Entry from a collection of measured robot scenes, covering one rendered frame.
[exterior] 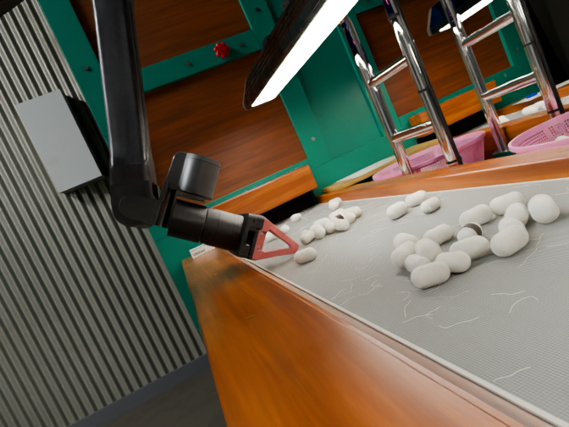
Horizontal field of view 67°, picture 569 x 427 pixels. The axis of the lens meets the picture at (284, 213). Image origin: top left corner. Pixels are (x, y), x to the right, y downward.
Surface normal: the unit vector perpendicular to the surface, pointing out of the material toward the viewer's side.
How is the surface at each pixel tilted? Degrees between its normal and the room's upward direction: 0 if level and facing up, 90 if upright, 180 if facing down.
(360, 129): 90
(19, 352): 90
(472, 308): 0
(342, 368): 0
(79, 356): 90
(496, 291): 0
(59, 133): 90
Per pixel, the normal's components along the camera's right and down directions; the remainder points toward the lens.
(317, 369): -0.41, -0.91
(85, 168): 0.23, 0.00
